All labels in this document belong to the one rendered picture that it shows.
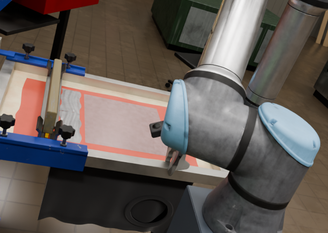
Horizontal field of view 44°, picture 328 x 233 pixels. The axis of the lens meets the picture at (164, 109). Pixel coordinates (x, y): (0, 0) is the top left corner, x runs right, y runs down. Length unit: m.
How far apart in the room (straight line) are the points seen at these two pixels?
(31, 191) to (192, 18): 3.79
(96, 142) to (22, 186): 1.32
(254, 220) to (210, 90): 0.23
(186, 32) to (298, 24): 4.85
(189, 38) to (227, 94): 5.12
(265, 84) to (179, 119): 0.39
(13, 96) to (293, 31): 0.95
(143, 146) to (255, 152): 0.76
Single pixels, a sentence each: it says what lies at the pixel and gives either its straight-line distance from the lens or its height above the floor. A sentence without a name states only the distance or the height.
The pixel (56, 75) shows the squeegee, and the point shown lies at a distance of 1.45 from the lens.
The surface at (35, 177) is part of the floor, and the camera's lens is 2.67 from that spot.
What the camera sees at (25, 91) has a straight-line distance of 1.53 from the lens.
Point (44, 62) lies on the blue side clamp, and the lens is 1.68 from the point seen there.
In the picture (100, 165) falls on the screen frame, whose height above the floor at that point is 0.96.
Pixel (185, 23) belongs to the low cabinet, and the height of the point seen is 0.44.
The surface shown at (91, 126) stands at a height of 0.96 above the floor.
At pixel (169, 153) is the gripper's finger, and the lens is 1.27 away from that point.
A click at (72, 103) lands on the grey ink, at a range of 1.51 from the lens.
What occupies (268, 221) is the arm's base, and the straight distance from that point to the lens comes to 0.74.
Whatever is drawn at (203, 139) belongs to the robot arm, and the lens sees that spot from 0.65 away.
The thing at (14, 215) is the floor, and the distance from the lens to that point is 2.41.
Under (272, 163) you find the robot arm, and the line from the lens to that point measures 0.67.
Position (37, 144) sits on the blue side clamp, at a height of 1.01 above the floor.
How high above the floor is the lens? 1.66
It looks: 25 degrees down
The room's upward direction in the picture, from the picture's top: 20 degrees clockwise
